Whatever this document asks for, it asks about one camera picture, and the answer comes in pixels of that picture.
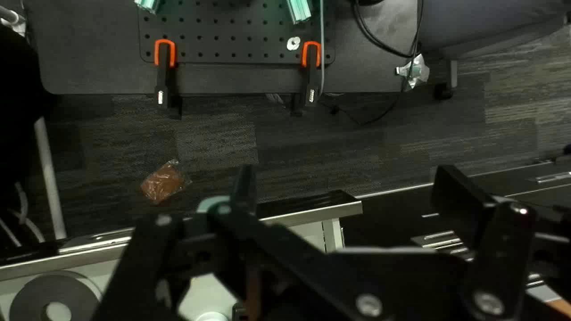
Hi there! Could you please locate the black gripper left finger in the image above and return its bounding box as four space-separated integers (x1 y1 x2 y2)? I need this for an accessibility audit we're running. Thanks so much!
95 166 332 321

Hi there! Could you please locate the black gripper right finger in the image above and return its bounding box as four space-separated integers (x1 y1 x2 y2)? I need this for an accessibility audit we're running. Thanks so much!
332 164 571 321

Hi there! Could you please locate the white metal drawer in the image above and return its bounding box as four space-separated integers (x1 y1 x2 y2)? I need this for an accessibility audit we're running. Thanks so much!
0 191 363 321

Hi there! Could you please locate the brown plastic wrapper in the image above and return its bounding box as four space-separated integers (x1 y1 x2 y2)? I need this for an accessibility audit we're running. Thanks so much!
141 159 191 205

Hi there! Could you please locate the crumpled silver foil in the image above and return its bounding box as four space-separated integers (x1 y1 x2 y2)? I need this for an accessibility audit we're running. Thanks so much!
395 53 430 91

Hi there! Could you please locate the right orange black clamp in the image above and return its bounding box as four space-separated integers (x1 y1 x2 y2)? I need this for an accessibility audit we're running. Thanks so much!
291 41 322 116

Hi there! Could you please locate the orange black clamp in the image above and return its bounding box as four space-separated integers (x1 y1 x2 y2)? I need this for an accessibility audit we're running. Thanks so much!
154 39 182 119
291 41 322 116

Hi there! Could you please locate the black tape roll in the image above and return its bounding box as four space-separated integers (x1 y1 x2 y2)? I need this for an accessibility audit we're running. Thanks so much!
9 273 100 321

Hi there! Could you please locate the left orange black clamp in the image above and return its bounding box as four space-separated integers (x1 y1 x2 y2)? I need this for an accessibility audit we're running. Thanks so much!
154 39 182 119

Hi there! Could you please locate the black perforated board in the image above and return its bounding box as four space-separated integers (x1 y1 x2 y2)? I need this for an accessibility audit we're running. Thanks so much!
138 0 336 66

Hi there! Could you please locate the dark grey table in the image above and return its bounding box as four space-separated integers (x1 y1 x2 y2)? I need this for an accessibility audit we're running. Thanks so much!
24 0 461 96

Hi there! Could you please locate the black cable on floor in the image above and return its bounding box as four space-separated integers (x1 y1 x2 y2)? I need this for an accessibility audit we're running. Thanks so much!
323 0 425 128

